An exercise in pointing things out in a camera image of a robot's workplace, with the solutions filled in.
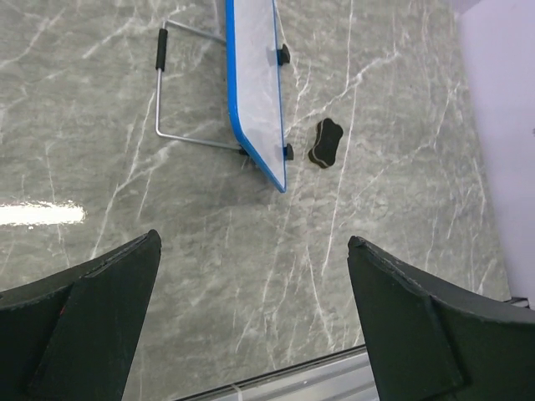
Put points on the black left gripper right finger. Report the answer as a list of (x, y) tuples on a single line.
[(428, 339)]

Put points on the aluminium front rail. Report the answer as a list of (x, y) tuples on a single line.
[(344, 375)]

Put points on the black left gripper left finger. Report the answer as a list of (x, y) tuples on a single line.
[(73, 335)]

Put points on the wire whiteboard stand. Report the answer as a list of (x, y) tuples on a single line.
[(161, 83)]

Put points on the blue framed whiteboard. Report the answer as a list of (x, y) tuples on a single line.
[(253, 85)]

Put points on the yellow black whiteboard eraser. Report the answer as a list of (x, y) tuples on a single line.
[(324, 150)]

